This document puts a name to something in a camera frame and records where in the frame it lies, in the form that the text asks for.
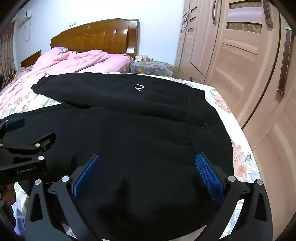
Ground nightstand with floral cover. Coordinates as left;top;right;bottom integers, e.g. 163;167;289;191
130;60;174;77

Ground wooden wardrobe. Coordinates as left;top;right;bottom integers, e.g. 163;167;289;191
174;0;296;209

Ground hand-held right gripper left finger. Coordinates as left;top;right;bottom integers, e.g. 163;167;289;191
24;153;102;241

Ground floral blanket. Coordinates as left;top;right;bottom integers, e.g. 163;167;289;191
0;71;259;241

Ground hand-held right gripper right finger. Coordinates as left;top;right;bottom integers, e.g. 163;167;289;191
195;152;273;241

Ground small dark wooden headboard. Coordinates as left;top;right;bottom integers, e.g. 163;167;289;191
20;50;42;68

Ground brown patterned curtain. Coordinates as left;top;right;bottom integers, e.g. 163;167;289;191
0;22;16;80

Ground black pants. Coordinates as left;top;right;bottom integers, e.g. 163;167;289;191
0;72;234;241

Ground pink quilt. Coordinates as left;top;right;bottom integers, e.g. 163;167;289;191
0;46;131;112

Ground white air conditioner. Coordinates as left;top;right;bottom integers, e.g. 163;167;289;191
18;10;33;28

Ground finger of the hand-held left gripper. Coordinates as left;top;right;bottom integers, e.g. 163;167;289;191
0;132;56;163
0;117;26;139

